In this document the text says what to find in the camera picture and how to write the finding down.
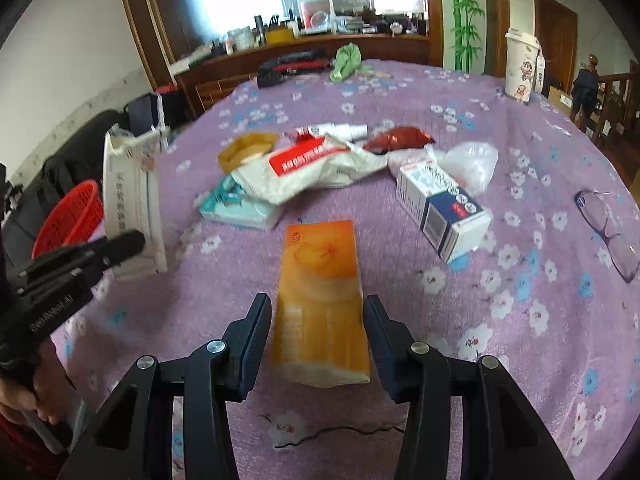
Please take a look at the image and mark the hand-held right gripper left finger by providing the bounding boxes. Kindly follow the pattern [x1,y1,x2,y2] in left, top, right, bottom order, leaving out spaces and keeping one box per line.
[57,294,272,480]

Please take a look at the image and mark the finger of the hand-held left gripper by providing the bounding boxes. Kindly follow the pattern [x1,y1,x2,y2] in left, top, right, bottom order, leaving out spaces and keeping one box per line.
[90,230,147,272]

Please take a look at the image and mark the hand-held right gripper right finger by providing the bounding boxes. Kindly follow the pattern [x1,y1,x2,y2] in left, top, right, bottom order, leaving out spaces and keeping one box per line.
[363,295,576,480]

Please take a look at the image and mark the red plastic basket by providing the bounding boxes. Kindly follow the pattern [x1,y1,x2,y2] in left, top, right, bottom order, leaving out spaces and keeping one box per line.
[31,180,106,261]

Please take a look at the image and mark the white paper package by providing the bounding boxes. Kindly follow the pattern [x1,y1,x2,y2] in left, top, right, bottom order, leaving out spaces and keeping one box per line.
[102,127,170,281]

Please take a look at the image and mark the orange tissue pack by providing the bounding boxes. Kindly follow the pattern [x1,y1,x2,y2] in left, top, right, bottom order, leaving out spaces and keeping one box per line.
[270,220,374,389]

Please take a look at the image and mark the blue white medicine box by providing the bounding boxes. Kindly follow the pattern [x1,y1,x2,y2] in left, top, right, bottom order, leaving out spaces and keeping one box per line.
[396,157,493,264]

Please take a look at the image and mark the white bottle with red label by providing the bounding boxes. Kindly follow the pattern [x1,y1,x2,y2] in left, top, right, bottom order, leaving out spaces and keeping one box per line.
[284,123,369,144]

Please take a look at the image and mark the person's left hand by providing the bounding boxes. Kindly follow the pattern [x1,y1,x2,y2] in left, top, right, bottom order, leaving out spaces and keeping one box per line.
[0,342,76,426]

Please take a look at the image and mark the teal tissue pack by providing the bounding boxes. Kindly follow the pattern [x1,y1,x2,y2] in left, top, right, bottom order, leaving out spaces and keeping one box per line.
[199,175,284,231]

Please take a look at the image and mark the black box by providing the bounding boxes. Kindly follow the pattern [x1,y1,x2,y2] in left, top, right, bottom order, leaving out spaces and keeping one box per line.
[124,86,190,133]

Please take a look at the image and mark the purple floral tablecloth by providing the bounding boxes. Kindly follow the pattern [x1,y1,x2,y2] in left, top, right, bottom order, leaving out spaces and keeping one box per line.
[50,57,640,480]

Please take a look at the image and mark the yellow packet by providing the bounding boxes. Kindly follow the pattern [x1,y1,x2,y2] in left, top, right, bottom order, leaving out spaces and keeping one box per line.
[218,132,281,172]

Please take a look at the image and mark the crumpled white bag red label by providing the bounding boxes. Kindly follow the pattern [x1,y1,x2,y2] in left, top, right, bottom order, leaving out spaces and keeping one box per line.
[227,137,390,206]

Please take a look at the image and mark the clear plastic bag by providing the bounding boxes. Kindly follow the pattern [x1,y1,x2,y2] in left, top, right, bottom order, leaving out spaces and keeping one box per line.
[400,141,499,197]

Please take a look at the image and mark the red snack wrapper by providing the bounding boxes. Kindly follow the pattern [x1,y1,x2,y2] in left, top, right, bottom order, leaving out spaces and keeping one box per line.
[362,126,436,154]

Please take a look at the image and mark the wooden counter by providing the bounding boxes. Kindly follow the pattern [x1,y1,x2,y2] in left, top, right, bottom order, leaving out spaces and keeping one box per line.
[169,31,432,117]

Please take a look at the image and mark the purple eyeglasses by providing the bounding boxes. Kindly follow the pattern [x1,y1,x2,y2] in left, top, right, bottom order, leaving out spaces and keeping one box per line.
[574,189,640,284]

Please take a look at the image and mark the green cloth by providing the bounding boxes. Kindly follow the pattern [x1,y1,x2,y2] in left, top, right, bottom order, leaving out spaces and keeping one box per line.
[329,42,364,82]

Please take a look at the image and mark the cardboard box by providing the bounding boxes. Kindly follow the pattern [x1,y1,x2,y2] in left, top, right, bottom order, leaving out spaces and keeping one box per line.
[547,85,576,113]

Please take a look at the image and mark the white and red plastic bag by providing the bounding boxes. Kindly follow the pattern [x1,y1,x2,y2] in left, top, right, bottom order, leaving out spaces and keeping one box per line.
[294,0,335,32]

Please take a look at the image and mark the printed white paper cup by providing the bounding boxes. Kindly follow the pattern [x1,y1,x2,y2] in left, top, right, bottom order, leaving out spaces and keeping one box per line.
[503,27,542,102]

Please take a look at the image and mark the wooden stair railing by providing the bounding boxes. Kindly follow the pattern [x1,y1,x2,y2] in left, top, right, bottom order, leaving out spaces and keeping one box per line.
[589,60,640,161]

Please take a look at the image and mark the wooden door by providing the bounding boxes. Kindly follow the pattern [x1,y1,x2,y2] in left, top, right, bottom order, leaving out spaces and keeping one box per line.
[532,0,579,92]

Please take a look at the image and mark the thin black cable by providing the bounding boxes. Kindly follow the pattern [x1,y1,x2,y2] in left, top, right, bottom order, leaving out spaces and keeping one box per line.
[272,424,407,449]

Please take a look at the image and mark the green bamboo wall sticker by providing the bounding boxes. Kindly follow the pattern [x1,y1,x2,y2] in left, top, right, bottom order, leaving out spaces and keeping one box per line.
[439,0,487,74]

